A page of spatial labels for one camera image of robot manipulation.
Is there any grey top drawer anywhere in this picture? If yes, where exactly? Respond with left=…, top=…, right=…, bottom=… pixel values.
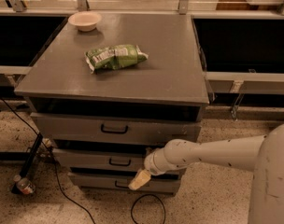
left=31, top=112, right=201, bottom=146

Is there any black floor cable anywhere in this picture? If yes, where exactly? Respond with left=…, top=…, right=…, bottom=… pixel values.
left=0, top=96, right=166, bottom=224

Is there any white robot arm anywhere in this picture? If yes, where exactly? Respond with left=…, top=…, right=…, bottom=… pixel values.
left=129, top=124, right=284, bottom=224

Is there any grey drawer cabinet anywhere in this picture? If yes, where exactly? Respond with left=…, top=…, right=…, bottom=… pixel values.
left=14, top=12, right=210, bottom=198

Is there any plastic bottle on floor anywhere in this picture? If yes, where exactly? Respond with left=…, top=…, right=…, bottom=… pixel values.
left=13, top=175, right=36, bottom=194

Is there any green chip bag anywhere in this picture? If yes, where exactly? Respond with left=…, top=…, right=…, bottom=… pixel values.
left=85, top=44, right=149, bottom=73

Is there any grey drawer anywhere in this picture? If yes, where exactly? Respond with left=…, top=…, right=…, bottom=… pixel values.
left=68, top=172, right=181, bottom=195
left=53, top=148, right=144, bottom=174
left=31, top=112, right=201, bottom=146

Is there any black metal leg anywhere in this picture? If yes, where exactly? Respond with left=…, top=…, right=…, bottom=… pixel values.
left=11, top=133, right=42, bottom=194

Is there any beige bowl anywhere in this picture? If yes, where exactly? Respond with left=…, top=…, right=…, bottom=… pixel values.
left=68, top=11, right=102, bottom=32

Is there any grey bottom drawer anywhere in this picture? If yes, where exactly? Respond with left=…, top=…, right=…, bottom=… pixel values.
left=68, top=172, right=181, bottom=195

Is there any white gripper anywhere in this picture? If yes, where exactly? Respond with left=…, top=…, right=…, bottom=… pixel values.
left=129, top=147, right=167, bottom=190

